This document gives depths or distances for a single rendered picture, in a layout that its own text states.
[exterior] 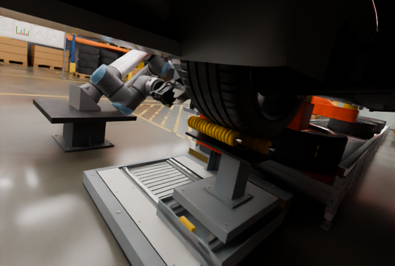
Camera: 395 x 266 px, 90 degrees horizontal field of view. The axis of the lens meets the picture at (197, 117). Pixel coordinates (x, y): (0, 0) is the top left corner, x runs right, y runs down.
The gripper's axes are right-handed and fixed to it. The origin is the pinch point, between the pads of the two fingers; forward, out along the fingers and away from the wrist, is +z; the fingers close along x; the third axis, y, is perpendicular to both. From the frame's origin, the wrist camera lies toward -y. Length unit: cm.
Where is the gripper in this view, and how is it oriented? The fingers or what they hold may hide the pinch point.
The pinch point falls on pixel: (191, 93)
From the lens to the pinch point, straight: 76.9
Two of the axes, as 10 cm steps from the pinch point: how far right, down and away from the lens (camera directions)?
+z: 6.8, 2.6, -6.8
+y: -6.3, 6.9, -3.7
